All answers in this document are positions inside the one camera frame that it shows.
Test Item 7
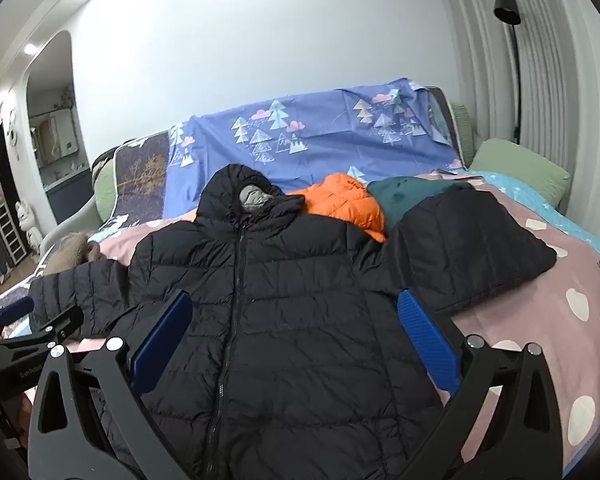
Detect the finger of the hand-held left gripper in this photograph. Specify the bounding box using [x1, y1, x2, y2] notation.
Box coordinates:
[0, 306, 85, 361]
[0, 296, 36, 333]

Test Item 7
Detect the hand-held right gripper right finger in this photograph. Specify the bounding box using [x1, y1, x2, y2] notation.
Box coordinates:
[397, 290, 563, 480]

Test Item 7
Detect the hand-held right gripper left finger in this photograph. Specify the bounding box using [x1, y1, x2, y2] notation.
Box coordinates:
[27, 289, 195, 480]

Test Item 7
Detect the black hooded puffer jacket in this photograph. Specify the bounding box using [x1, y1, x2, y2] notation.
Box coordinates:
[30, 164, 463, 480]

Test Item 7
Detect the brown fleece garment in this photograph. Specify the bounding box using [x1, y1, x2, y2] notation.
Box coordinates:
[42, 232, 108, 276]

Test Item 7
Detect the white rack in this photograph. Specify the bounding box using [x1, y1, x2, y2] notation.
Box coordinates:
[0, 205, 23, 263]

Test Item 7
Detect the white cat figurine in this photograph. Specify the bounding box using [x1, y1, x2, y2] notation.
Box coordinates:
[15, 200, 43, 256]

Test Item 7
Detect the folded black quilted jacket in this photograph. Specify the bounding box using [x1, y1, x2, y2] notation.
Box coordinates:
[385, 192, 558, 316]

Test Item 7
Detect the dark blue counter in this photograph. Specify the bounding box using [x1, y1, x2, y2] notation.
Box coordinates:
[42, 167, 93, 228]

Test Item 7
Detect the pink deer print bed sheet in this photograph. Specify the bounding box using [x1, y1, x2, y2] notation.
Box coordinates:
[0, 170, 600, 471]

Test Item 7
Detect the dark green garment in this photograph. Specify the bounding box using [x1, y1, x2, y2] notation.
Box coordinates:
[367, 176, 476, 233]

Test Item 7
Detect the orange puffer jacket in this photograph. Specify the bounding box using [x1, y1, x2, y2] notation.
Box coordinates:
[286, 173, 387, 243]

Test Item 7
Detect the dark tree print blanket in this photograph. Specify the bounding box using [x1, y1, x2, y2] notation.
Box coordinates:
[114, 86, 465, 226]

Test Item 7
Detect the green pillow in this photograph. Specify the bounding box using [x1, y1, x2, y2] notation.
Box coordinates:
[467, 138, 572, 211]

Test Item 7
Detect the blue tree print sheet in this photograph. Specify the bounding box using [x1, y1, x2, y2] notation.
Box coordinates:
[162, 78, 466, 221]

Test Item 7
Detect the white pleated curtain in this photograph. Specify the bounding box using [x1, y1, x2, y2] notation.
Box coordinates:
[437, 0, 600, 221]

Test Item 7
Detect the black floor lamp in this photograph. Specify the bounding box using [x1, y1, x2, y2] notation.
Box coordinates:
[494, 0, 523, 146]

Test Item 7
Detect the white wall cabinet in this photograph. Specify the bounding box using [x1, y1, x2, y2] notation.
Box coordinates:
[30, 110, 78, 166]

